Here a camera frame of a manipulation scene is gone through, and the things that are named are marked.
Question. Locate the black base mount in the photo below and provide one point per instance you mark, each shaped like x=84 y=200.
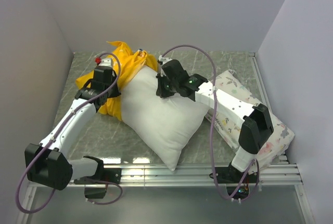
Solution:
x=239 y=186
x=104 y=179

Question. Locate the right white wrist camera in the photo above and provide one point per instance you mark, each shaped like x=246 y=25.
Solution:
x=163 y=60

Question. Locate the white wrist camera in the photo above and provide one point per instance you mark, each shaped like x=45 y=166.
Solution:
x=163 y=60
x=104 y=62

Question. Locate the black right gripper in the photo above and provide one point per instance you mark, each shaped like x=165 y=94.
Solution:
x=161 y=91

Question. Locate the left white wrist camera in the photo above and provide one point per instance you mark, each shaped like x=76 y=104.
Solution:
x=104 y=62

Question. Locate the aluminium mounting rail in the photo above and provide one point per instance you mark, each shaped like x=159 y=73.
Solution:
x=196 y=175

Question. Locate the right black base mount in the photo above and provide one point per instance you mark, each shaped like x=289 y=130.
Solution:
x=239 y=186

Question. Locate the aluminium side rail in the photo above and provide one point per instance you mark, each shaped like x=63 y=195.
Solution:
x=282 y=159

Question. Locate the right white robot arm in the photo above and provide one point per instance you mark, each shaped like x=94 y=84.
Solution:
x=254 y=121

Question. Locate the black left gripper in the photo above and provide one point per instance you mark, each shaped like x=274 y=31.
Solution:
x=115 y=92

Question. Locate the yellow cartoon pillowcase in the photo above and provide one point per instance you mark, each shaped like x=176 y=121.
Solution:
x=130 y=63

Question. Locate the white pillow insert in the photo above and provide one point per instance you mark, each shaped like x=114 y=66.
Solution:
x=165 y=125

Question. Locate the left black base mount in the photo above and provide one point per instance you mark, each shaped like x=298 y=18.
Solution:
x=104 y=179

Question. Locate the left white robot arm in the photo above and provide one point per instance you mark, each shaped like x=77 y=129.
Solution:
x=46 y=162

